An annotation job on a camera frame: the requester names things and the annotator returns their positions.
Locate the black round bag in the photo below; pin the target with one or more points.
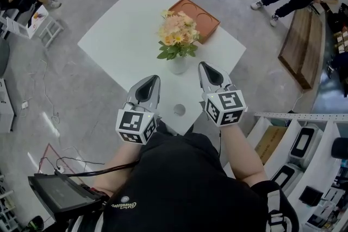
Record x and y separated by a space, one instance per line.
341 148

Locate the white vase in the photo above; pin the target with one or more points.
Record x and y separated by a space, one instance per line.
178 66

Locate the white shelving unit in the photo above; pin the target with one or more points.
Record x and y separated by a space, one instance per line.
299 116

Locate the white low cabinet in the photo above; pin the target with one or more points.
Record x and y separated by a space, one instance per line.
6 108

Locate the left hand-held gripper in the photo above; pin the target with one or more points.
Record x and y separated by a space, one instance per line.
130 123

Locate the brown wooden bench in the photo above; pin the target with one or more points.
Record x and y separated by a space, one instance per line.
299 49

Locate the white power adapter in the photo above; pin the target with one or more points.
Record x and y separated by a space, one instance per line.
25 104

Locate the white power strip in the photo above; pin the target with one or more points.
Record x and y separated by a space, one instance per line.
60 169

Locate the yellow flowers bunch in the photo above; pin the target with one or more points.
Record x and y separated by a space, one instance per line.
178 32

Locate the person's right forearm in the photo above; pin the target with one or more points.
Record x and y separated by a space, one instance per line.
239 152

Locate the grey cushioned chair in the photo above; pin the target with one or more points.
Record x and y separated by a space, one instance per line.
3 57

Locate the orange wooden box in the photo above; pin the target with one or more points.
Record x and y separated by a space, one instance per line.
208 27

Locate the white chair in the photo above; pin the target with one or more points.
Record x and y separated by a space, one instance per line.
16 28

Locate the black square box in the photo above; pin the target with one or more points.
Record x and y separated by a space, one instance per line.
311 195

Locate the black tablet monitor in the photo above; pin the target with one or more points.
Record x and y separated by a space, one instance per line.
59 195

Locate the small white side table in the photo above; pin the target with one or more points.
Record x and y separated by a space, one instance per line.
40 23

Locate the person's left forearm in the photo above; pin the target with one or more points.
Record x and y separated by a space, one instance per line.
122 156

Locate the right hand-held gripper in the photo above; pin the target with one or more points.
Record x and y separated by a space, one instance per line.
231 103

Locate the storage bin with black lid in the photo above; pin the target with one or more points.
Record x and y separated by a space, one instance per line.
305 144
284 175

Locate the person's black shirt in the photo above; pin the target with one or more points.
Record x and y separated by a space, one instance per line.
185 184

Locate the brown cardboard box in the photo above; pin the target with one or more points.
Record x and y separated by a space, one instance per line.
272 141

